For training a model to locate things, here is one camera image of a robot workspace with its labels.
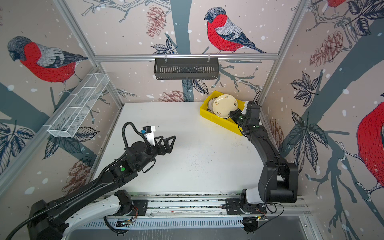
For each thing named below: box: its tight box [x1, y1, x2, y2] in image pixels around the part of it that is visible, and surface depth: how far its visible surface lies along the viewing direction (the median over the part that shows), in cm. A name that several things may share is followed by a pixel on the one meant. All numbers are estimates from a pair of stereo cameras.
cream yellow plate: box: [212, 94, 238, 119], surface depth 91 cm
